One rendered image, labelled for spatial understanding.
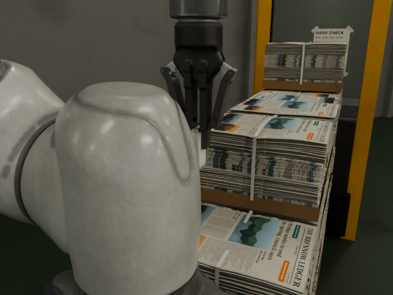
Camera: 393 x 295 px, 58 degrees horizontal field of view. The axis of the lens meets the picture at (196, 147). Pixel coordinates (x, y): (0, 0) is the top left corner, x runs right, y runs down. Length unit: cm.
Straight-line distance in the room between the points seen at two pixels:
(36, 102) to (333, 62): 152
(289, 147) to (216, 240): 31
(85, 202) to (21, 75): 20
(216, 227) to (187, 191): 62
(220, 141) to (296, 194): 26
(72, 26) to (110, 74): 51
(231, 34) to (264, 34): 177
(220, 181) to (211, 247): 24
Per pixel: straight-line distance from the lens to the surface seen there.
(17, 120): 46
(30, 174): 43
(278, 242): 95
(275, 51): 185
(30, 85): 48
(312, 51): 182
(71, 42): 335
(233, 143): 102
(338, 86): 182
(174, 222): 37
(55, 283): 53
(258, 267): 85
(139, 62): 356
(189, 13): 53
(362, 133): 241
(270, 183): 102
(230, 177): 105
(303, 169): 100
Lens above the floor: 133
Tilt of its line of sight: 18 degrees down
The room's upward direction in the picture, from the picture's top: straight up
